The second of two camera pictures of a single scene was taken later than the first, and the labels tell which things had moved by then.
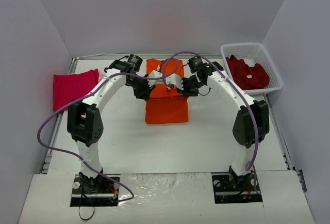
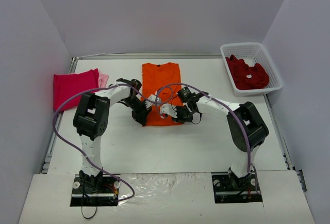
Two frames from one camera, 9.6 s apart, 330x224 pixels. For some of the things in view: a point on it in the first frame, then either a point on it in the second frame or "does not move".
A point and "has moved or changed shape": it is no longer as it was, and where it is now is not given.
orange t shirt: [166, 106] has moved or changed shape
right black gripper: [189, 88] to [182, 113]
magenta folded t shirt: [69, 87] does not move
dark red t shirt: [248, 77] does not move
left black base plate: [101, 191] does not move
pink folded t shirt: [101, 76] does not move
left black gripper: [143, 91] to [141, 113]
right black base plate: [229, 187] does not move
